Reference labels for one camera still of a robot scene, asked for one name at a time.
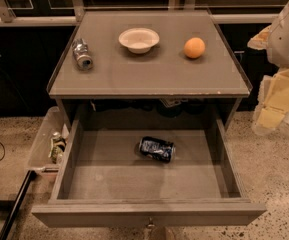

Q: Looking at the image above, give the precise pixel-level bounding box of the white paper bowl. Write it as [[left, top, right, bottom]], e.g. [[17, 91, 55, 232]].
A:
[[118, 28, 160, 54]]

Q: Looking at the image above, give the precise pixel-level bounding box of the green crushed can in bin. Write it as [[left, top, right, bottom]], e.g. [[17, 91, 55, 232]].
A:
[[49, 132, 66, 164]]

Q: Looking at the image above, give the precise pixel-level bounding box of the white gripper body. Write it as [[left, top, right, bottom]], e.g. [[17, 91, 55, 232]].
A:
[[257, 68, 289, 125]]

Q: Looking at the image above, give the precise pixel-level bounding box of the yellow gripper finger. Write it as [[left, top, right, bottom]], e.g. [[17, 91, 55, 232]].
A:
[[247, 26, 271, 50], [252, 106, 285, 136]]

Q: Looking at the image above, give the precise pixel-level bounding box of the crushed silver can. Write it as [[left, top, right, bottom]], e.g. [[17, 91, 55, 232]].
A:
[[72, 38, 93, 71]]

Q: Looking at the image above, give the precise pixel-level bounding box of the blue pepsi can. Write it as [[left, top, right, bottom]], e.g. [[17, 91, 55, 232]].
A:
[[139, 136, 175, 163]]

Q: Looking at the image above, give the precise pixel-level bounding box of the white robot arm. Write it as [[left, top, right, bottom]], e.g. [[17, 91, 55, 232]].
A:
[[247, 2, 289, 135]]

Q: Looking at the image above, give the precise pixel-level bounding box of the clear plastic bin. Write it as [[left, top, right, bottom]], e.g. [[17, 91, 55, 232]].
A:
[[27, 106, 69, 182]]

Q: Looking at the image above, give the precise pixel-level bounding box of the metal drawer handle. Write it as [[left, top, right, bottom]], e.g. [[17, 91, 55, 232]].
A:
[[146, 217, 155, 229]]

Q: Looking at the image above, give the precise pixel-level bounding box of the black floor rail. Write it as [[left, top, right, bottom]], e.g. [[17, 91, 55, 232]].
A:
[[0, 170, 36, 240]]

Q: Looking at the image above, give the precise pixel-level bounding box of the open grey top drawer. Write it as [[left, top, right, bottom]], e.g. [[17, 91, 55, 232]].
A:
[[32, 106, 266, 227]]

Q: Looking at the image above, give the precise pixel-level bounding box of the orange fruit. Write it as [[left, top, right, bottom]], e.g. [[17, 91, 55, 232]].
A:
[[184, 37, 205, 59]]

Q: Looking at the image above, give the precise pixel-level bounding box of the grey cabinet counter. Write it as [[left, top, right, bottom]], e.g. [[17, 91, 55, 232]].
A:
[[46, 9, 254, 132]]

